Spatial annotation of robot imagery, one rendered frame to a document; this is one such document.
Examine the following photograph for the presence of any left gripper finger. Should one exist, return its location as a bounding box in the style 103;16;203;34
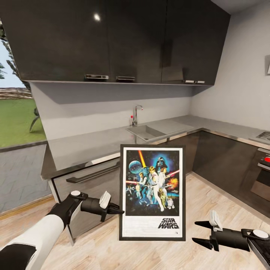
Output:
108;202;120;209
107;206;124;214

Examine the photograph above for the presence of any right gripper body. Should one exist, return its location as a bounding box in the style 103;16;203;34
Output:
211;226;237;252

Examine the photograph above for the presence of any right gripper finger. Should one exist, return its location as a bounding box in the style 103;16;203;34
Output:
194;221;211;228
192;235;214;250

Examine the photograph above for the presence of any poster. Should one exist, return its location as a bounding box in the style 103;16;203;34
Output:
119;144;186;241

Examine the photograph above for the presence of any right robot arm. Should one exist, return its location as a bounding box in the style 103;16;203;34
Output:
192;210;270;270

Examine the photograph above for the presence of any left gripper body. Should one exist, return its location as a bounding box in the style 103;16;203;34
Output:
89;198;109;222

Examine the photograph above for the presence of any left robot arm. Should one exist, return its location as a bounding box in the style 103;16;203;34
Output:
0;190;124;270

